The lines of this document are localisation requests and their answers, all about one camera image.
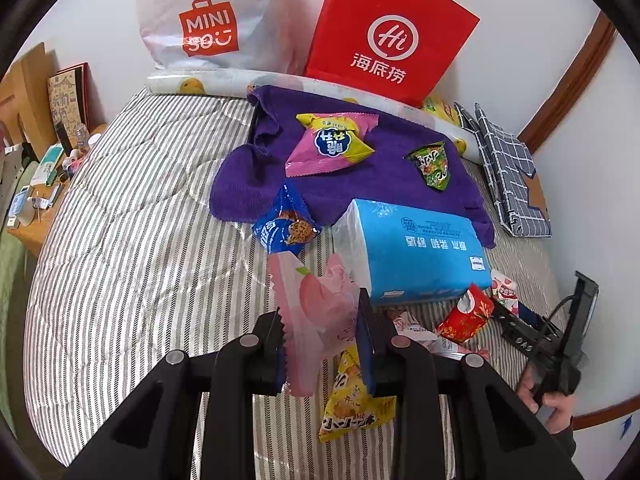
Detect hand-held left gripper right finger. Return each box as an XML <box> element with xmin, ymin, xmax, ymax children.
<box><xmin>356</xmin><ymin>287</ymin><xmax>583</xmax><ymax>480</ymax></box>

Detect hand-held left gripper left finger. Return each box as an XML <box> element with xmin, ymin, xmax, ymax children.
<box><xmin>65</xmin><ymin>310</ymin><xmax>288</xmax><ymax>480</ymax></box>

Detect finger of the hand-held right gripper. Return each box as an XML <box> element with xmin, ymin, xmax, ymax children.
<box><xmin>492</xmin><ymin>302</ymin><xmax>543</xmax><ymax>353</ymax></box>
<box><xmin>517</xmin><ymin>301</ymin><xmax>546</xmax><ymax>330</ymax></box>

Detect red snack packet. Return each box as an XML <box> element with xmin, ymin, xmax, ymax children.
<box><xmin>435</xmin><ymin>284</ymin><xmax>496</xmax><ymax>343</ymax></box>

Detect pink clear snack packet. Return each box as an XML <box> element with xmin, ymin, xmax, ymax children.
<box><xmin>432</xmin><ymin>337</ymin><xmax>493</xmax><ymax>362</ymax></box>

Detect pink peach snack packet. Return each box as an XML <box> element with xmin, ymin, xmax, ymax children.
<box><xmin>267</xmin><ymin>252</ymin><xmax>361</xmax><ymax>398</ymax></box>

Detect blue cookie packet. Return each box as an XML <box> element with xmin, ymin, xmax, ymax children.
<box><xmin>251</xmin><ymin>180</ymin><xmax>321</xmax><ymax>256</ymax></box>

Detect green snack packet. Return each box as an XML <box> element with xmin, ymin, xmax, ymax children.
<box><xmin>404</xmin><ymin>140</ymin><xmax>451</xmax><ymax>192</ymax></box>

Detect pink yellow snack packet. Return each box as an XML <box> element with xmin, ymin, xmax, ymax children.
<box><xmin>285</xmin><ymin>112</ymin><xmax>378</xmax><ymax>178</ymax></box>

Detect person's right hand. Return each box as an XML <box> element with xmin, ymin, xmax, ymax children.
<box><xmin>516</xmin><ymin>372</ymin><xmax>576</xmax><ymax>433</ymax></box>

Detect white strawberry snack packet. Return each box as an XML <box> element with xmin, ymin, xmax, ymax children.
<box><xmin>490</xmin><ymin>269</ymin><xmax>518</xmax><ymax>306</ymax></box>

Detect white pink snack packet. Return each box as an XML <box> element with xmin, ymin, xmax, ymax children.
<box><xmin>385</xmin><ymin>307</ymin><xmax>436</xmax><ymax>346</ymax></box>

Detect blue tissue pack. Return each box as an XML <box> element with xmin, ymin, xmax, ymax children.
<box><xmin>331</xmin><ymin>198</ymin><xmax>493</xmax><ymax>307</ymax></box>

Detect wooden baseboard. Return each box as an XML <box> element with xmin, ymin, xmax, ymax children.
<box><xmin>570</xmin><ymin>390</ymin><xmax>636</xmax><ymax>431</ymax></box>

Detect blue checked cloth with star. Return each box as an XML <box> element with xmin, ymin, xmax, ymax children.
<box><xmin>452</xmin><ymin>102</ymin><xmax>553</xmax><ymax>238</ymax></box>

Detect purple towel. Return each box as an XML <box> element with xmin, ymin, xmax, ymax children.
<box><xmin>210</xmin><ymin>85</ymin><xmax>497</xmax><ymax>250</ymax></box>

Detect yellow chips bag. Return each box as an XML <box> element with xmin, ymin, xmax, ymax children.
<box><xmin>420</xmin><ymin>96</ymin><xmax>463</xmax><ymax>128</ymax></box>

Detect wooden bedside table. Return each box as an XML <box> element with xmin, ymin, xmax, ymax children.
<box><xmin>7</xmin><ymin>127</ymin><xmax>108</xmax><ymax>256</ymax></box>

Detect green cloth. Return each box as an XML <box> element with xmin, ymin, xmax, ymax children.
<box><xmin>0</xmin><ymin>160</ymin><xmax>43</xmax><ymax>426</ymax></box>

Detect lemon print rolled mat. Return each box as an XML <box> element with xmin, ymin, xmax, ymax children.
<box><xmin>146</xmin><ymin>71</ymin><xmax>471</xmax><ymax>163</ymax></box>

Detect teal white box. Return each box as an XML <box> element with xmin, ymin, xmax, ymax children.
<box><xmin>35</xmin><ymin>142</ymin><xmax>66</xmax><ymax>186</ymax></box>

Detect red paper bag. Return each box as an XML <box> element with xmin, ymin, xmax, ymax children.
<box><xmin>302</xmin><ymin>0</ymin><xmax>481</xmax><ymax>109</ymax></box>

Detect patterned cover book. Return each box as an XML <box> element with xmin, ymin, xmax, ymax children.
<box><xmin>47</xmin><ymin>62</ymin><xmax>93</xmax><ymax>136</ymax></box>

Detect white plastic shopping bag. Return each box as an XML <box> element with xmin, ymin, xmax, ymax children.
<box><xmin>136</xmin><ymin>0</ymin><xmax>311</xmax><ymax>73</ymax></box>

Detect wooden headboard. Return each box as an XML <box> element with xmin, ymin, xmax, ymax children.
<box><xmin>0</xmin><ymin>42</ymin><xmax>58</xmax><ymax>161</ymax></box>

